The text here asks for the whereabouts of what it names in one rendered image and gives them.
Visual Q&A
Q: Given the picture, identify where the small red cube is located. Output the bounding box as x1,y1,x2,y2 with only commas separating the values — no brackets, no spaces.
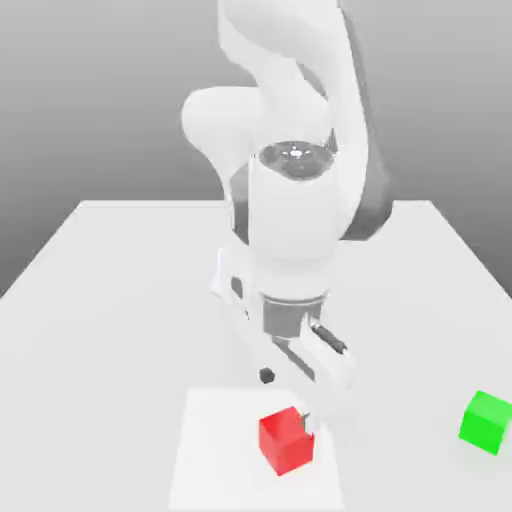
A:
257,405,316,478

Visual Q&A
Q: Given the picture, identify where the small green cube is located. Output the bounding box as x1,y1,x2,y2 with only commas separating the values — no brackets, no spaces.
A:
457,389,512,457

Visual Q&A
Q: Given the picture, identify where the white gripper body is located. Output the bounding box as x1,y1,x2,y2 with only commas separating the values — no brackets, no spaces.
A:
241,306,358,418

